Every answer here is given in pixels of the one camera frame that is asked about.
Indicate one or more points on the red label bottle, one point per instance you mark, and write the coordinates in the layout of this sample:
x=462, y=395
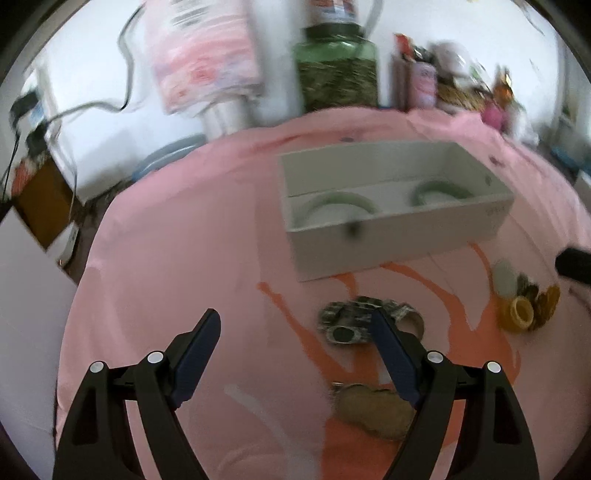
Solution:
x=332, y=10

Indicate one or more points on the green glass jar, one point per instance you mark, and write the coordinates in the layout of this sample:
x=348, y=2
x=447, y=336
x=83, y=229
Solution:
x=337, y=74

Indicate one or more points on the pink tin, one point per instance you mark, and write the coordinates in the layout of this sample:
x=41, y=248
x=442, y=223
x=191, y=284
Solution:
x=424, y=85

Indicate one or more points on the small pink container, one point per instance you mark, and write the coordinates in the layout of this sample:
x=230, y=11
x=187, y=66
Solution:
x=493, y=115

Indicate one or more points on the blue basin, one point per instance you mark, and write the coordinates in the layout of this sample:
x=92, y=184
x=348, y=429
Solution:
x=166, y=152

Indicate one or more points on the brown cardboard box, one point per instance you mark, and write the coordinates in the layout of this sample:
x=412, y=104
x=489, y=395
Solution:
x=46, y=203

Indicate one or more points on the pink printed cloth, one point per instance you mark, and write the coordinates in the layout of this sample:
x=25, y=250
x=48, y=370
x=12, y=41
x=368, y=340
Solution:
x=184, y=258

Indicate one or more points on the amber glass bottle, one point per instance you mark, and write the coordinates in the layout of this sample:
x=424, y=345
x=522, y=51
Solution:
x=504, y=83

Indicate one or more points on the white jar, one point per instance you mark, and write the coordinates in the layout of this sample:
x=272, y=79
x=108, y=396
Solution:
x=452, y=57

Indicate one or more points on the black power adapter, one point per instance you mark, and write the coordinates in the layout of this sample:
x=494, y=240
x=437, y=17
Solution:
x=24, y=104

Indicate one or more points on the white rectangular box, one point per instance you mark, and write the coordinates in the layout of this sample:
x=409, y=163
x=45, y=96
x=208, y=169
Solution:
x=392, y=235

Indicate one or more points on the pale green bangle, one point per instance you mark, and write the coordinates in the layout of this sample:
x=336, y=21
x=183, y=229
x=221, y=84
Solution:
x=341, y=199
x=441, y=187

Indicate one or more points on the pale oval jade piece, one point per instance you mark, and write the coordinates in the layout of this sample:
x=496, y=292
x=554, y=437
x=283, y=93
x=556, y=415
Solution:
x=505, y=279

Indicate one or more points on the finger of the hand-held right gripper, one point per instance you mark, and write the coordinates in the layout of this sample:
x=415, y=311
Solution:
x=575, y=264

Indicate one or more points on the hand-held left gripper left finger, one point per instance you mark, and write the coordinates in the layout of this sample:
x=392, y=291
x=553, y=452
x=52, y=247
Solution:
x=197, y=357

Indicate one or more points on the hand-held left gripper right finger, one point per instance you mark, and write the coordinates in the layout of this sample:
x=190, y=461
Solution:
x=393, y=357

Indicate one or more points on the woven basket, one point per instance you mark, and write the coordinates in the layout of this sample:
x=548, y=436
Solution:
x=461, y=99

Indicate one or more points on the pink tissue pack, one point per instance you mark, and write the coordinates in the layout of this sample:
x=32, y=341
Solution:
x=203, y=55

